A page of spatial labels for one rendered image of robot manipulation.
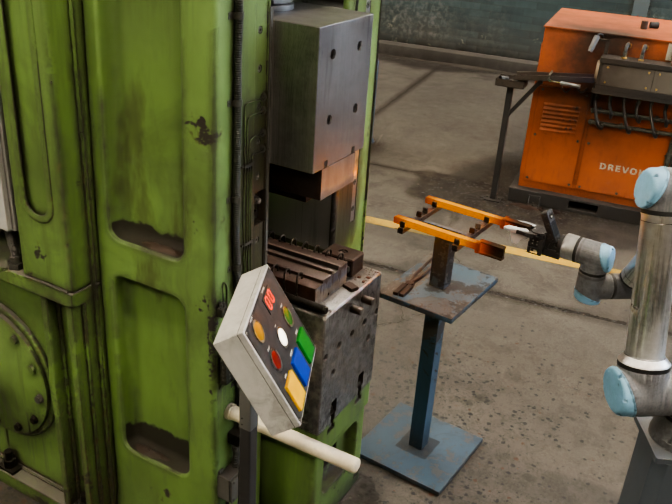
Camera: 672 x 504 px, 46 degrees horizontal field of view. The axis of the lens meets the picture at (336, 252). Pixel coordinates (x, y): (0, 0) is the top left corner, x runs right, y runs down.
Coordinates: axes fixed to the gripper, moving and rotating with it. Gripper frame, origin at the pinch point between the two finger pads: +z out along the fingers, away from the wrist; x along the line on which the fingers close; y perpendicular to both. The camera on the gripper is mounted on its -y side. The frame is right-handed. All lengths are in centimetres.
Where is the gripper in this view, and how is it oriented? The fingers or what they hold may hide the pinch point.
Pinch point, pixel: (510, 223)
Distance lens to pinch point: 288.1
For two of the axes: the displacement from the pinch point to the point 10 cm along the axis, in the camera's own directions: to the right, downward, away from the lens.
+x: 5.7, -3.3, 7.5
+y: -0.6, 9.0, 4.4
